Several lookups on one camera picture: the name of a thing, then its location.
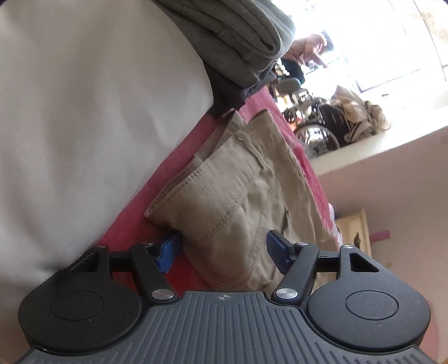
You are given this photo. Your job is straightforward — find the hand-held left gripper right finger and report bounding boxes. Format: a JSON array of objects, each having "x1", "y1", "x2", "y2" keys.
[{"x1": 266, "y1": 229, "x2": 382, "y2": 302}]

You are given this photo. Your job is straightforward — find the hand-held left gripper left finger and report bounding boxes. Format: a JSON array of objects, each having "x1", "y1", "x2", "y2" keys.
[{"x1": 65, "y1": 233, "x2": 183, "y2": 304}]

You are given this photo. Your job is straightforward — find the beige pants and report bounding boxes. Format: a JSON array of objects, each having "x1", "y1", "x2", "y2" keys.
[{"x1": 144, "y1": 109, "x2": 339, "y2": 293}]

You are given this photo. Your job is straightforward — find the dark grey garment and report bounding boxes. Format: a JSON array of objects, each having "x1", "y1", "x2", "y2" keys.
[{"x1": 205, "y1": 58, "x2": 281, "y2": 118}]

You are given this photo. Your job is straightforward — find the pile of beige clothes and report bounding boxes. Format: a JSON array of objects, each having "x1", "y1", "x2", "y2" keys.
[{"x1": 331, "y1": 85, "x2": 391, "y2": 141}]

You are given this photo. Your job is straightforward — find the cream nightstand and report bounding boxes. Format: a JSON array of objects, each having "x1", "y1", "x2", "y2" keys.
[{"x1": 335, "y1": 209, "x2": 372, "y2": 260}]

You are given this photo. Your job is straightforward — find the pink floral blanket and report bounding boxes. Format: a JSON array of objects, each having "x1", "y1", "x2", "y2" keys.
[{"x1": 103, "y1": 86, "x2": 342, "y2": 291}]

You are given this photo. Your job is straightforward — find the wheelchair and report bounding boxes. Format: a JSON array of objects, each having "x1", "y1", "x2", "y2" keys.
[{"x1": 282, "y1": 96, "x2": 352, "y2": 158}]

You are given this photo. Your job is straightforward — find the white pillow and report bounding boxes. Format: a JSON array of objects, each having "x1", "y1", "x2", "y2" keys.
[{"x1": 0, "y1": 0, "x2": 215, "y2": 291}]

